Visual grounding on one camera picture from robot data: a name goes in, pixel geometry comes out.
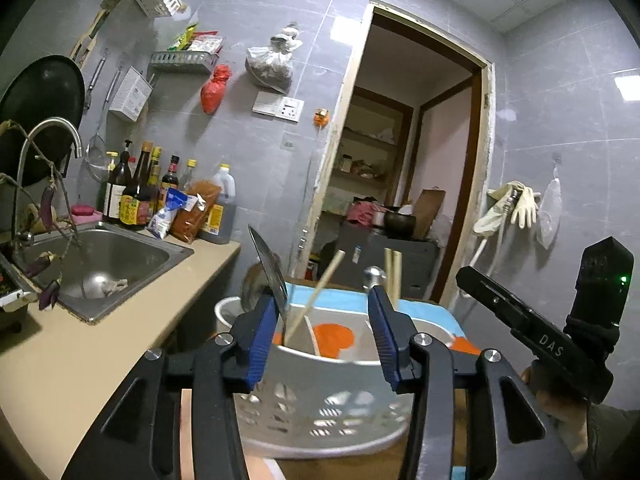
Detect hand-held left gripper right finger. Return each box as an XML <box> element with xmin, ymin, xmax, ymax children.
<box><xmin>366</xmin><ymin>286</ymin><xmax>584</xmax><ymax>480</ymax></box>

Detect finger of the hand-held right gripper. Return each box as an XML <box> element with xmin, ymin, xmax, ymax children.
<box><xmin>455</xmin><ymin>265</ymin><xmax>546</xmax><ymax>341</ymax></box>

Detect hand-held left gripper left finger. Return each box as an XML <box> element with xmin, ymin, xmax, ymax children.
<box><xmin>60</xmin><ymin>296</ymin><xmax>280</xmax><ymax>480</ymax></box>

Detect white plastic utensil basket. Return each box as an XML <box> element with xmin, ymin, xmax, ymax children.
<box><xmin>215</xmin><ymin>285</ymin><xmax>469</xmax><ymax>461</ymax></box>

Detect metal spoon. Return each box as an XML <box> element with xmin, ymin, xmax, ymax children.
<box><xmin>363</xmin><ymin>266</ymin><xmax>387</xmax><ymax>294</ymax></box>
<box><xmin>241</xmin><ymin>264</ymin><xmax>274</xmax><ymax>314</ymax></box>

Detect metal knife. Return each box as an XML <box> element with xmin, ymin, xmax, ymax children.
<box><xmin>248</xmin><ymin>225</ymin><xmax>291</xmax><ymax>346</ymax></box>

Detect person's right forearm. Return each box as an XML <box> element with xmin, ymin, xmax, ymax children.
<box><xmin>582</xmin><ymin>400</ymin><xmax>640</xmax><ymax>480</ymax></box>

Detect person's right hand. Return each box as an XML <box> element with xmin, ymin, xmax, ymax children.
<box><xmin>520</xmin><ymin>365</ymin><xmax>591</xmax><ymax>463</ymax></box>

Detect striped blanket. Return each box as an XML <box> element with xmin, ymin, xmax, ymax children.
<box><xmin>180</xmin><ymin>282</ymin><xmax>483</xmax><ymax>480</ymax></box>

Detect grey cabinet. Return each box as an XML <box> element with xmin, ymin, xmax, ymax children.
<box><xmin>337</xmin><ymin>222</ymin><xmax>441</xmax><ymax>301</ymax></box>

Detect cream rubber glove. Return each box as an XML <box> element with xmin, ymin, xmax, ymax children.
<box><xmin>510</xmin><ymin>187</ymin><xmax>542</xmax><ymax>228</ymax></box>
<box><xmin>472</xmin><ymin>183</ymin><xmax>516</xmax><ymax>236</ymax></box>

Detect white hanging plastic bag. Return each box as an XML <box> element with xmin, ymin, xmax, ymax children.
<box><xmin>537</xmin><ymin>162</ymin><xmax>564</xmax><ymax>250</ymax></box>

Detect wooden cutting board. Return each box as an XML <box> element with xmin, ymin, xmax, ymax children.
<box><xmin>411</xmin><ymin>187</ymin><xmax>446</xmax><ymax>241</ymax></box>

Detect black pot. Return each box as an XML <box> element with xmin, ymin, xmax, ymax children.
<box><xmin>382</xmin><ymin>210</ymin><xmax>417</xmax><ymax>240</ymax></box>

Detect pink cloth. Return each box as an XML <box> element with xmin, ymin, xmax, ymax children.
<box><xmin>346</xmin><ymin>200</ymin><xmax>386</xmax><ymax>226</ymax></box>

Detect red brown packet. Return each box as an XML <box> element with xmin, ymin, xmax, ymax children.
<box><xmin>170</xmin><ymin>180</ymin><xmax>223</xmax><ymax>244</ymax></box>

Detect oil jug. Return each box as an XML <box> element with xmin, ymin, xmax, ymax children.
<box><xmin>200</xmin><ymin>164</ymin><xmax>238</xmax><ymax>245</ymax></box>

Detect blue white bag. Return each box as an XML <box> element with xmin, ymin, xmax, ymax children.
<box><xmin>146</xmin><ymin>189</ymin><xmax>206</xmax><ymax>240</ymax></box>

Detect beige kitchen counter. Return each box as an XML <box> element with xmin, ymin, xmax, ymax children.
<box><xmin>0</xmin><ymin>220</ymin><xmax>242</xmax><ymax>480</ymax></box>

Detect steel sink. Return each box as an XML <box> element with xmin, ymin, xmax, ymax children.
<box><xmin>12</xmin><ymin>221</ymin><xmax>195</xmax><ymax>325</ymax></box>

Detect clear yellow cap bottle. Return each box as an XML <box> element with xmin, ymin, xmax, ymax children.
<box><xmin>179</xmin><ymin>160</ymin><xmax>198</xmax><ymax>194</ymax></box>

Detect red cap sauce bottle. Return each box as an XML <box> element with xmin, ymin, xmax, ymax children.
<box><xmin>160</xmin><ymin>155</ymin><xmax>181</xmax><ymax>211</ymax></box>

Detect brown cap sauce bottle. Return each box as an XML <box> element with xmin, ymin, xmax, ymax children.
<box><xmin>121</xmin><ymin>142</ymin><xmax>154</xmax><ymax>231</ymax></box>

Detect wooden shelf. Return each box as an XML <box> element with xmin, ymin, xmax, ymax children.
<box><xmin>322</xmin><ymin>85</ymin><xmax>416</xmax><ymax>221</ymax></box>

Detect yellow cap sauce bottle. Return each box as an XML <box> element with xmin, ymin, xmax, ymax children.
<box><xmin>147</xmin><ymin>146</ymin><xmax>164</xmax><ymax>214</ymax></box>

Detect pink sponge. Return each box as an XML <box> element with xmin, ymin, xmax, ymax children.
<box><xmin>70</xmin><ymin>203</ymin><xmax>104</xmax><ymax>224</ymax></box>

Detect green bottle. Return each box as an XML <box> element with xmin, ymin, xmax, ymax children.
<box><xmin>102</xmin><ymin>151</ymin><xmax>121</xmax><ymax>221</ymax></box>

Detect metal strainer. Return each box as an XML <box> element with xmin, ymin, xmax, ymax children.
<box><xmin>86</xmin><ymin>67</ymin><xmax>124</xmax><ymax>184</ymax></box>

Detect black induction cooker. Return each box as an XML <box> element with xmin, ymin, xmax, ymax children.
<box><xmin>0</xmin><ymin>255</ymin><xmax>44</xmax><ymax>334</ymax></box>

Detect wilted purple plant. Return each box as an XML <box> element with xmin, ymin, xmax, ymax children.
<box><xmin>0</xmin><ymin>120</ymin><xmax>84</xmax><ymax>312</ymax></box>

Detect red plastic bag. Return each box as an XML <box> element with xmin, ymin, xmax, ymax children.
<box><xmin>201</xmin><ymin>65</ymin><xmax>233</xmax><ymax>115</ymax></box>

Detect clear plastic bag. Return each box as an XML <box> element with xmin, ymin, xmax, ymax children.
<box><xmin>245</xmin><ymin>22</ymin><xmax>305</xmax><ymax>94</ymax></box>

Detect curved steel faucet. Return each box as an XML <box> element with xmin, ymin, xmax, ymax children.
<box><xmin>15</xmin><ymin>117</ymin><xmax>84</xmax><ymax>242</ymax></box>

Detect red white packet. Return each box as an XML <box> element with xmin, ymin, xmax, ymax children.
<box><xmin>187</xmin><ymin>30</ymin><xmax>224</xmax><ymax>55</ymax></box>

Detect green yellow packet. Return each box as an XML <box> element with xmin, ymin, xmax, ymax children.
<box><xmin>167</xmin><ymin>25</ymin><xmax>199</xmax><ymax>52</ymax></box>

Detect round black pan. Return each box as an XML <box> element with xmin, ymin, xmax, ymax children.
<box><xmin>0</xmin><ymin>55</ymin><xmax>86</xmax><ymax>189</ymax></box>

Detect wooden spatula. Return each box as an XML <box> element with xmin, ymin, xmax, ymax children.
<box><xmin>70</xmin><ymin>0</ymin><xmax>119</xmax><ymax>69</ymax></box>

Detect white shower hose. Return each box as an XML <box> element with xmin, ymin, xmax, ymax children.
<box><xmin>457</xmin><ymin>187</ymin><xmax>516</xmax><ymax>307</ymax></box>

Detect door frame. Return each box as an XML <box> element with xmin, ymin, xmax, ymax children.
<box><xmin>300</xmin><ymin>0</ymin><xmax>496</xmax><ymax>307</ymax></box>

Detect white wall switch socket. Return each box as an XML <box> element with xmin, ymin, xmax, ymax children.
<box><xmin>252</xmin><ymin>91</ymin><xmax>305</xmax><ymax>124</ymax></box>

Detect white wall caddy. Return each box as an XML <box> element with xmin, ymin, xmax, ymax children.
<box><xmin>109</xmin><ymin>66</ymin><xmax>154</xmax><ymax>122</ymax></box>

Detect metal wall rack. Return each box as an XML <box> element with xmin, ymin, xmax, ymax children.
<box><xmin>150</xmin><ymin>50</ymin><xmax>217</xmax><ymax>75</ymax></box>

